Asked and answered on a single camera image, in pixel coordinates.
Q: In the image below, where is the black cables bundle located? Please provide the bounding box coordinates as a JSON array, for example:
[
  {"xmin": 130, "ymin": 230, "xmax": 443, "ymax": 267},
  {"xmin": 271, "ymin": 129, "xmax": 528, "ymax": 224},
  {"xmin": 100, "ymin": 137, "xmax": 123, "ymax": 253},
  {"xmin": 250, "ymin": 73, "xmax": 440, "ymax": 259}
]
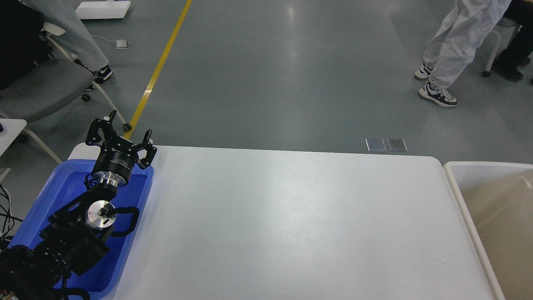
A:
[{"xmin": 0, "ymin": 183, "xmax": 22, "ymax": 250}]

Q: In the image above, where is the right metal floor plate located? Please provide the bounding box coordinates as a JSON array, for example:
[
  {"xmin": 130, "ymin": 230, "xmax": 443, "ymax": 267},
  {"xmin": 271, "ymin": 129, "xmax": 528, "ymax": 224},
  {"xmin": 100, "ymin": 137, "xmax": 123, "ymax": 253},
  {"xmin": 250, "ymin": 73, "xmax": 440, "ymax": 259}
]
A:
[{"xmin": 387, "ymin": 138, "xmax": 408, "ymax": 153}]

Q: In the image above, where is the left metal floor plate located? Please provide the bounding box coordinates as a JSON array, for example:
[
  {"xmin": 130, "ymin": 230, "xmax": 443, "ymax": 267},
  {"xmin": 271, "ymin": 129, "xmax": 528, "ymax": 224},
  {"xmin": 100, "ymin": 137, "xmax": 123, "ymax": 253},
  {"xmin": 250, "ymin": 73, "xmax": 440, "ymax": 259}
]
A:
[{"xmin": 365, "ymin": 138, "xmax": 387, "ymax": 153}]

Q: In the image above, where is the metal floor plate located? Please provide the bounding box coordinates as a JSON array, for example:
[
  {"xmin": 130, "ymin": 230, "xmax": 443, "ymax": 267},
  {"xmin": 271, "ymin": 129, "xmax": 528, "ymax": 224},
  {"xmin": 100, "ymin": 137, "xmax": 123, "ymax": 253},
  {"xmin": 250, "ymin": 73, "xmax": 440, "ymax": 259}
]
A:
[
  {"xmin": 365, "ymin": 138, "xmax": 387, "ymax": 153},
  {"xmin": 387, "ymin": 138, "xmax": 408, "ymax": 153}
]

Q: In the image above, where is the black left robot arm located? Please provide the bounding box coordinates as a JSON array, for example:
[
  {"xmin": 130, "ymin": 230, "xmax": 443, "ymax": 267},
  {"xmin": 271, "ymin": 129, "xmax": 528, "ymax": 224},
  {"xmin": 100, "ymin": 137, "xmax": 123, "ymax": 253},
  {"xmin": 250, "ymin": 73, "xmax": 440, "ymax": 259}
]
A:
[{"xmin": 1, "ymin": 110, "xmax": 157, "ymax": 300}]

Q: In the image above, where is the person in white trousers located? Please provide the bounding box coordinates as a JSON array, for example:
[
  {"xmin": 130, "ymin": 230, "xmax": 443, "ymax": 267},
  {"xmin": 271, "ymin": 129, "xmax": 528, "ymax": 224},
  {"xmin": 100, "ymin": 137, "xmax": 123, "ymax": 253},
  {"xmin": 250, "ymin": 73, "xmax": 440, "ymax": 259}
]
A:
[{"xmin": 414, "ymin": 0, "xmax": 510, "ymax": 108}]

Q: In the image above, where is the small white side table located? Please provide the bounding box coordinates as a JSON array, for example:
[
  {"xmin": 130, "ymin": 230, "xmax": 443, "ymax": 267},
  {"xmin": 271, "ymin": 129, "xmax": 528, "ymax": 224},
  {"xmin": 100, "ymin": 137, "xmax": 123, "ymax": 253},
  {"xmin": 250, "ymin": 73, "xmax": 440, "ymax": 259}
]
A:
[{"xmin": 0, "ymin": 118, "xmax": 27, "ymax": 156}]

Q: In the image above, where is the white foam block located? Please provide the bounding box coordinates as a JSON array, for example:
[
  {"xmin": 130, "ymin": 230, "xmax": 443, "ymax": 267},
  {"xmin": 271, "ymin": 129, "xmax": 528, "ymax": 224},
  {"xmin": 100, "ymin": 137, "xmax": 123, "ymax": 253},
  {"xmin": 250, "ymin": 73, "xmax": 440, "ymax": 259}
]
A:
[{"xmin": 75, "ymin": 0, "xmax": 131, "ymax": 20}]

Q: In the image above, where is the beige plastic bin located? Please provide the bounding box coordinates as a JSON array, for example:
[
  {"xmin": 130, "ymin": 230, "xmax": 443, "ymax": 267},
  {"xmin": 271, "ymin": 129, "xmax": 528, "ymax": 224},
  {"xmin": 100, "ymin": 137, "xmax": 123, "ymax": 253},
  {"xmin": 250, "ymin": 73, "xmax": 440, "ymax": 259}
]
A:
[{"xmin": 443, "ymin": 161, "xmax": 533, "ymax": 300}]

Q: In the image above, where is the blue plastic bin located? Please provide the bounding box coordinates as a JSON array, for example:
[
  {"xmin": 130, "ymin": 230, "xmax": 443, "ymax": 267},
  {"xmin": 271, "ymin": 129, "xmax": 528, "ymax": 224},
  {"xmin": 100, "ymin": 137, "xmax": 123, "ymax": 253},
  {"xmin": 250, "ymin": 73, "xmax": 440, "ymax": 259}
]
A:
[{"xmin": 10, "ymin": 159, "xmax": 154, "ymax": 300}]

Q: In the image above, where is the person in grey trousers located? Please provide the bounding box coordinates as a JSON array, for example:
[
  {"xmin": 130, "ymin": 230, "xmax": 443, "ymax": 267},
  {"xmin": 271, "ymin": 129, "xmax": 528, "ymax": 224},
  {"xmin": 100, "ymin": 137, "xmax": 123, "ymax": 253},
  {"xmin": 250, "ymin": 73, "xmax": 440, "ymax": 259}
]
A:
[{"xmin": 23, "ymin": 0, "xmax": 114, "ymax": 86}]

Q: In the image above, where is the white power adapter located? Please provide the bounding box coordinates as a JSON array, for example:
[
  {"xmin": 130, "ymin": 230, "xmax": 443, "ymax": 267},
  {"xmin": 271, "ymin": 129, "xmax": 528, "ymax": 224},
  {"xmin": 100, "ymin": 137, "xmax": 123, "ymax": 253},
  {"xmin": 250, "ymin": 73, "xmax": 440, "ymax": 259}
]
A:
[{"xmin": 115, "ymin": 39, "xmax": 130, "ymax": 50}]

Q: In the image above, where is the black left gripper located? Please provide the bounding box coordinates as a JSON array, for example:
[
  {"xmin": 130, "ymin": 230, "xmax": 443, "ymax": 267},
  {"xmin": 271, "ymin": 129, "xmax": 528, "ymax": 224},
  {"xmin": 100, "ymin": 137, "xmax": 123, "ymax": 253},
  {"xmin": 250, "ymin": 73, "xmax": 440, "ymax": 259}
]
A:
[{"xmin": 85, "ymin": 110, "xmax": 157, "ymax": 187}]

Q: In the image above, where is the white chair with casters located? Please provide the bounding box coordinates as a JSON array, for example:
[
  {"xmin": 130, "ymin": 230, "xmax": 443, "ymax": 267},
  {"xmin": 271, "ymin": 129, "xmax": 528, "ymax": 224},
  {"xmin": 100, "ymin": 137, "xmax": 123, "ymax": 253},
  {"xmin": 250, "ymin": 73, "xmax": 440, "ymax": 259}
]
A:
[{"xmin": 481, "ymin": 17, "xmax": 521, "ymax": 78}]

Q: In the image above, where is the grey office chair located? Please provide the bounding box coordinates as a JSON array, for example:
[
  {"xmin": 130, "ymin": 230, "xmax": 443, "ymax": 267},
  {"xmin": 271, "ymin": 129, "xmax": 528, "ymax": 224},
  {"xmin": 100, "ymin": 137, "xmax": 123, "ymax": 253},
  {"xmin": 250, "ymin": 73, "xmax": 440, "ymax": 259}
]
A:
[{"xmin": 1, "ymin": 22, "xmax": 118, "ymax": 163}]

